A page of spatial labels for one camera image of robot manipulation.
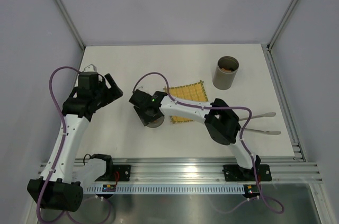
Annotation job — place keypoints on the grey metal lunch canister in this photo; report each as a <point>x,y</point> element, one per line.
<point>223,80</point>

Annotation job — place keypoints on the aluminium frame post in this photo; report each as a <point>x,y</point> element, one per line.
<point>70,24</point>
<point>282,24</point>

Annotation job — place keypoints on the white slotted cable duct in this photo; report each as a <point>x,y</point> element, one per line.
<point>170,189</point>

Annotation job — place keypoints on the aluminium front rail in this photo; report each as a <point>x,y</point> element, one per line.
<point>209,171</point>

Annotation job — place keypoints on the left aluminium frame post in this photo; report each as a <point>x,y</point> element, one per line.
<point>70,24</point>

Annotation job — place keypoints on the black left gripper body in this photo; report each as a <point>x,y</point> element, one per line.
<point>104,95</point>

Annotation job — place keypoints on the grey canister lid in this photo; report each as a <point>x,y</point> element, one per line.
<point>154,123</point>

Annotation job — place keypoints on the small circuit board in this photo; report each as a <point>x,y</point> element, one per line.
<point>251,189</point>
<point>109,188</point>

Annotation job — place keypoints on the stainless steel tongs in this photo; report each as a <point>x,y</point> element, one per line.
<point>265,124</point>

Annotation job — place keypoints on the right small circuit board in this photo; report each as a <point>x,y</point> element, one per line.
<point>251,189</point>

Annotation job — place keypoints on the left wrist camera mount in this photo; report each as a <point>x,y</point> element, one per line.
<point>90,68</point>

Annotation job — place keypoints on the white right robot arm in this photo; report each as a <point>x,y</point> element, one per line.
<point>220,120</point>

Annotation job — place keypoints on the bamboo woven tray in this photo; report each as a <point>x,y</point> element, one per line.
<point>192,92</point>

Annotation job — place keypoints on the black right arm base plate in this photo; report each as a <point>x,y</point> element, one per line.
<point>235,173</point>

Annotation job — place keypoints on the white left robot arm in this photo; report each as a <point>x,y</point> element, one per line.
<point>58,187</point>

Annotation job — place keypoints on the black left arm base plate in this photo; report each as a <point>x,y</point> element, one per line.
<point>120,173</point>

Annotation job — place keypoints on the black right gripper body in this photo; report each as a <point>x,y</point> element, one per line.
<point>145,117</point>

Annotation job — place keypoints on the right aluminium frame post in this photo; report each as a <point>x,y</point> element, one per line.
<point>282,24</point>

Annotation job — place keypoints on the left small circuit board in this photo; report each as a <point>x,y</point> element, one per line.
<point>109,188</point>

